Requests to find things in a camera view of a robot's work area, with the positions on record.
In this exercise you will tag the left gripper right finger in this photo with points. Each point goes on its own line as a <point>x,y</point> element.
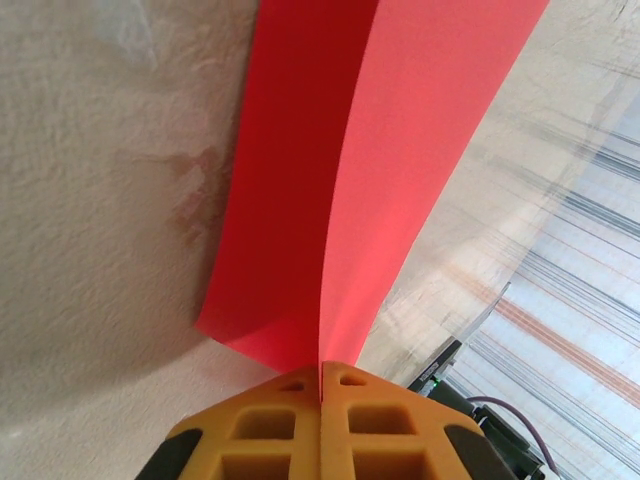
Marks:
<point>390,440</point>

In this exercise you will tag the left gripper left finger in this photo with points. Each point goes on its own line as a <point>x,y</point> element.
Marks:
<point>260,440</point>

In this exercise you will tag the red paper sheet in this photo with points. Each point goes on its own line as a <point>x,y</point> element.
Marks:
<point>400,150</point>

